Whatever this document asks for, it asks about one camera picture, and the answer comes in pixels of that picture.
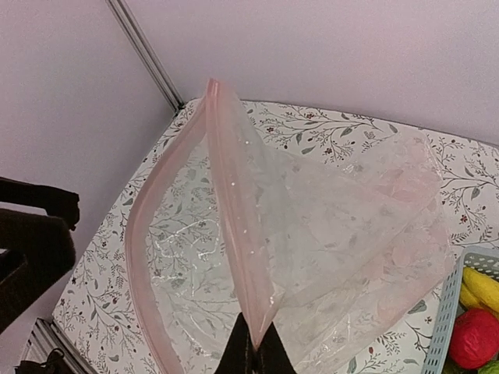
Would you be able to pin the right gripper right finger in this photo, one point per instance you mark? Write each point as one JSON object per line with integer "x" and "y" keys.
{"x": 271, "y": 357}

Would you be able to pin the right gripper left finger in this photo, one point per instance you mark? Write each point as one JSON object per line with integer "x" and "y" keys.
{"x": 237, "y": 357}

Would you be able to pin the clear zip top bag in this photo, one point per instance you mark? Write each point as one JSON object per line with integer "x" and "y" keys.
{"x": 332, "y": 255}

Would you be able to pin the light blue plastic basket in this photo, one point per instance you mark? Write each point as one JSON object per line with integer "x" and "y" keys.
{"x": 479, "y": 258}

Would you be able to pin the red toy apple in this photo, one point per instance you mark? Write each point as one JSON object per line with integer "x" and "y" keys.
{"x": 474, "y": 339}

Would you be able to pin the green toy cabbage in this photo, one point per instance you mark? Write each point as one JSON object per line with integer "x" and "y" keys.
{"x": 489, "y": 368}

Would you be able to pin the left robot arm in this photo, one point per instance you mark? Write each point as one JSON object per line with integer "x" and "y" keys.
{"x": 38, "y": 249}

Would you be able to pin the floral tablecloth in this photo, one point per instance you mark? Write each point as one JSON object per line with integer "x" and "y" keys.
{"x": 96, "y": 311}

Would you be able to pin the yellow toy banana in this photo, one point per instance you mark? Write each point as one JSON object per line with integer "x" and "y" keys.
{"x": 478, "y": 290}

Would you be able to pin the aluminium front rail frame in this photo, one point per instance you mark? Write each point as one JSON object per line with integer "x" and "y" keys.
{"x": 46, "y": 337}

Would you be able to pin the left aluminium post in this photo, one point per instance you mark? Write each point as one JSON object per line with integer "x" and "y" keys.
{"x": 141, "y": 45}

